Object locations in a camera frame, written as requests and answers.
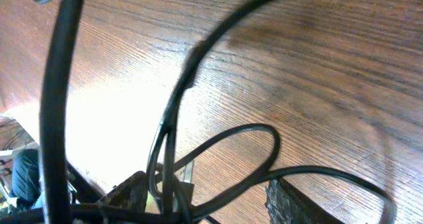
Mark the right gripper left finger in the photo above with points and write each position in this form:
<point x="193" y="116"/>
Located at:
<point x="130" y="194"/>

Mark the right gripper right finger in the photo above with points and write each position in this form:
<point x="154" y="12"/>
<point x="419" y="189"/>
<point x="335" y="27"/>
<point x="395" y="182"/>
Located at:
<point x="287" y="205"/>

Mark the seated person in background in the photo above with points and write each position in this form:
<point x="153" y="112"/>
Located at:
<point x="26" y="179"/>

